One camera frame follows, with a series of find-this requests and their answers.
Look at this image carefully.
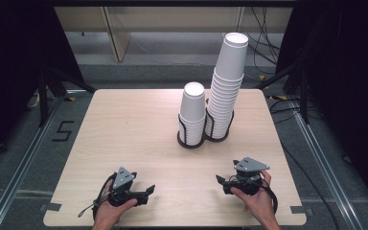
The short stack of white cups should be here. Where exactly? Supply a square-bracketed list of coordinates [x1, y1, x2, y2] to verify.
[177, 81, 207, 147]

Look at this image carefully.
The hand-held gripper cable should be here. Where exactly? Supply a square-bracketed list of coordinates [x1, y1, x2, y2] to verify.
[78, 172, 117, 221]
[262, 184, 279, 215]

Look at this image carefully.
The tall stack of white cups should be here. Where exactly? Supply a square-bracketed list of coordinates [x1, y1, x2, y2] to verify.
[204, 32, 249, 140]

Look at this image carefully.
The beige wooden board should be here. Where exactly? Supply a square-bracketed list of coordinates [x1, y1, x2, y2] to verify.
[100, 7, 132, 63]

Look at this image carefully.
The black floor cable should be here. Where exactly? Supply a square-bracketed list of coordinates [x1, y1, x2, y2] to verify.
[268, 98, 341, 230]

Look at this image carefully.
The black metal stand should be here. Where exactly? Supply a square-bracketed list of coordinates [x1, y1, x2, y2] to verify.
[254, 60, 311, 125]
[37, 66, 97, 128]

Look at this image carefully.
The person's right hand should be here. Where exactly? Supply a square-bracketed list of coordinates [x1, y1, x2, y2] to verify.
[229, 170, 275, 223]

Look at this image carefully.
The left hand-held gripper cable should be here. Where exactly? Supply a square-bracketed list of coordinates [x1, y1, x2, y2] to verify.
[78, 172, 117, 221]

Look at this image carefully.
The right hand-held gripper cable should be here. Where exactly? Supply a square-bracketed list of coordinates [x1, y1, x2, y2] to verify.
[262, 184, 279, 215]

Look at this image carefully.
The black wire cup holder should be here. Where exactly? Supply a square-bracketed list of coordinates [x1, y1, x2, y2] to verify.
[176, 106, 235, 150]

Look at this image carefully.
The black wall cable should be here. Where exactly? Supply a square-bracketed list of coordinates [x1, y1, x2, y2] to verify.
[259, 7, 281, 52]
[247, 7, 279, 66]

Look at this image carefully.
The metal floor rail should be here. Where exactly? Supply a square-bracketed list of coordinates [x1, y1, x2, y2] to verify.
[290, 106, 368, 230]
[0, 95, 66, 230]

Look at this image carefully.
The black curtain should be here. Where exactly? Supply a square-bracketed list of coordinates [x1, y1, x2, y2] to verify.
[0, 0, 85, 171]
[275, 0, 368, 221]

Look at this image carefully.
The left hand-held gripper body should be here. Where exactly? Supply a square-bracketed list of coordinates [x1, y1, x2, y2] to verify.
[107, 166, 150, 208]

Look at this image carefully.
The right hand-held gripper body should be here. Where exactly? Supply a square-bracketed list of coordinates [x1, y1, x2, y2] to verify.
[222, 156, 271, 196]

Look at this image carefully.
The person's left hand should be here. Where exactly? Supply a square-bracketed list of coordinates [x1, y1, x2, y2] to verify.
[93, 179, 139, 225]

